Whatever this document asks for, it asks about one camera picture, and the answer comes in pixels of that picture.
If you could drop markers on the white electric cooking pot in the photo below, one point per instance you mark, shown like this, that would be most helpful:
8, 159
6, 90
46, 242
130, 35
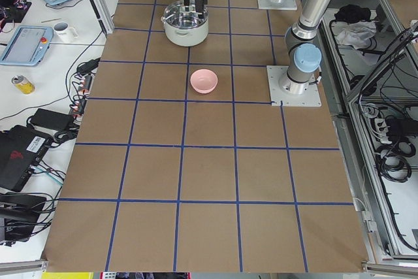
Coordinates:
183, 25

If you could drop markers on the pink bowl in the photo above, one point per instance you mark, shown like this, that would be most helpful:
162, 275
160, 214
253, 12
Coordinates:
203, 81

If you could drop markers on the white mug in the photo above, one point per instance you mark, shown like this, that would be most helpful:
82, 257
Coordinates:
65, 32

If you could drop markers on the power strip with plugs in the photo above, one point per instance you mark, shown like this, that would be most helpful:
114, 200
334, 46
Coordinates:
82, 85

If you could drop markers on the black and white cloth pile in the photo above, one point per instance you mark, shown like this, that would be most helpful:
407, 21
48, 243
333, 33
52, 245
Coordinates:
360, 29

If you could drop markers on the blue teach pendant near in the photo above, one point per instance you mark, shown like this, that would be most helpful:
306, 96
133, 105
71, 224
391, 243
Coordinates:
27, 46

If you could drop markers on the black power adapter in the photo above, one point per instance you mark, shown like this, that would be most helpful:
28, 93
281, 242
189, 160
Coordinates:
51, 120

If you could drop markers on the yellow drink can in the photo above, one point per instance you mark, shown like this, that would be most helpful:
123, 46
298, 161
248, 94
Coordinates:
23, 84

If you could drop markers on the black device bottom left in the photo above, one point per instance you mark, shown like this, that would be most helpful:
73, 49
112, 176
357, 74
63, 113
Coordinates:
19, 215

